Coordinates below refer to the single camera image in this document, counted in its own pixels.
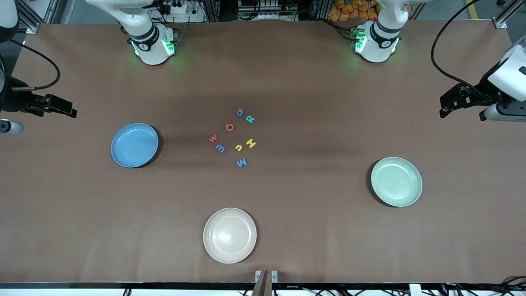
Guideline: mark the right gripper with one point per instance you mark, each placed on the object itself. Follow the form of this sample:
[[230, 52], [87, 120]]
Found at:
[[11, 100]]

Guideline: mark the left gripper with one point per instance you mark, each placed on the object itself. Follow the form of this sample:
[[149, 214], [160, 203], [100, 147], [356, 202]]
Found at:
[[490, 85]]

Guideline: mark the pinkish red lowercase w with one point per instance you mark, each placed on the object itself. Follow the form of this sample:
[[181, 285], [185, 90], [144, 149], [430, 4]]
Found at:
[[213, 138]]

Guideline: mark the blue lowercase letter m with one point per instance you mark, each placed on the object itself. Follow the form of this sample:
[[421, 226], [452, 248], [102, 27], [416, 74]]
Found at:
[[220, 149]]

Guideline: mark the blue capital letter W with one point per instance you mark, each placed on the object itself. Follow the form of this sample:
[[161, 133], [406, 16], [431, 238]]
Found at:
[[241, 163]]

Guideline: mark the teal letter R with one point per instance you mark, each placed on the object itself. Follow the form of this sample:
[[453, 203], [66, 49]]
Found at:
[[250, 119]]

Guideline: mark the yellow letter H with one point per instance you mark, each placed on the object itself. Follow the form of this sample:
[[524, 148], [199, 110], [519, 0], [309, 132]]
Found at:
[[251, 143]]

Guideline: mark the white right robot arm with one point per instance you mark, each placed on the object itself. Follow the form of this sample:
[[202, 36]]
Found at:
[[150, 45]]

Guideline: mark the blue plate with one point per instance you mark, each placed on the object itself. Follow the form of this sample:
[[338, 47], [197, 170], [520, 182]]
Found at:
[[134, 145]]

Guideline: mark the pale green plate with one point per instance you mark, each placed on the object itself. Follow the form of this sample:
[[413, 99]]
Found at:
[[396, 181]]

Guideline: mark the orange packaged items pile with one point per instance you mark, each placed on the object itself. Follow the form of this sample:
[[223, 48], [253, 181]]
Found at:
[[349, 10]]

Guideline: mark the white power strip with plugs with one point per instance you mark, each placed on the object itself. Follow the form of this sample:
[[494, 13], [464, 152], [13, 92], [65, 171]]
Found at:
[[174, 7]]

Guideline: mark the pinkish red letter Q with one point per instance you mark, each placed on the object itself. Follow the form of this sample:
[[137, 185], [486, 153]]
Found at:
[[227, 128]]

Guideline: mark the long white power strip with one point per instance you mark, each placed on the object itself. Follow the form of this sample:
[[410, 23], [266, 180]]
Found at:
[[267, 16]]

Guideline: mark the beige plate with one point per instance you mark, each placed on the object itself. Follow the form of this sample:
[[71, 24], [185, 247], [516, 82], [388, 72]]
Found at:
[[229, 235]]

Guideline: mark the aluminium frame profile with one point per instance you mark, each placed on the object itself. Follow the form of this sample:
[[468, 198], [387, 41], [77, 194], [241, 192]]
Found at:
[[507, 14], [37, 16]]

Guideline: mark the small grey metal bracket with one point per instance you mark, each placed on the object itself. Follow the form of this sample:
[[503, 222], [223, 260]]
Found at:
[[258, 276], [274, 276]]

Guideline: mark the tan camera stand post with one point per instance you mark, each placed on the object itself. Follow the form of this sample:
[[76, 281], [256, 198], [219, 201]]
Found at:
[[263, 285]]

